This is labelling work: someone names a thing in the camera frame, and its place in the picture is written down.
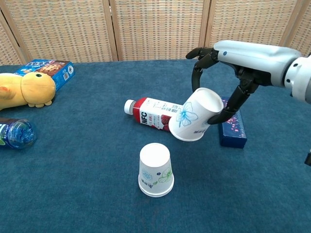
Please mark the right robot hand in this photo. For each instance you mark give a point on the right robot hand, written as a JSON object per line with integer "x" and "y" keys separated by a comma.
{"x": 255, "y": 60}

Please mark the white cup large blue flower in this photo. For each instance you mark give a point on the white cup large blue flower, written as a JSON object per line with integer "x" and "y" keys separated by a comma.
{"x": 192, "y": 121}

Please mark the white cup green flower print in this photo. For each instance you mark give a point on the white cup green flower print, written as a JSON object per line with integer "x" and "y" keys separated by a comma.
{"x": 155, "y": 165}

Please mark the dark blue long box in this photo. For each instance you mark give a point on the dark blue long box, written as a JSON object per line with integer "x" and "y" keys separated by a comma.
{"x": 233, "y": 136}

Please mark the bamboo folding screen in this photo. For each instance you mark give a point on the bamboo folding screen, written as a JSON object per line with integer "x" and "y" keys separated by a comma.
{"x": 158, "y": 29}

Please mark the red juice bottle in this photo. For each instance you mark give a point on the red juice bottle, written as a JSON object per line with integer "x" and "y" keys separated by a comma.
{"x": 150, "y": 114}

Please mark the blue cookie box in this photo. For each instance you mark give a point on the blue cookie box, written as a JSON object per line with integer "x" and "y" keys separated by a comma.
{"x": 60, "y": 72}

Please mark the blue table carpet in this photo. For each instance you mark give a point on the blue table carpet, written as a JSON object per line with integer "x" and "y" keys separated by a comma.
{"x": 73, "y": 182}

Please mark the yellow plush toy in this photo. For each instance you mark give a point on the yellow plush toy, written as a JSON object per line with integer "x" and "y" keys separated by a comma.
{"x": 36, "y": 89}

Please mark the blue water bottle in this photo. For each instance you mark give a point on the blue water bottle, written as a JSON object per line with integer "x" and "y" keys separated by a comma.
{"x": 17, "y": 133}

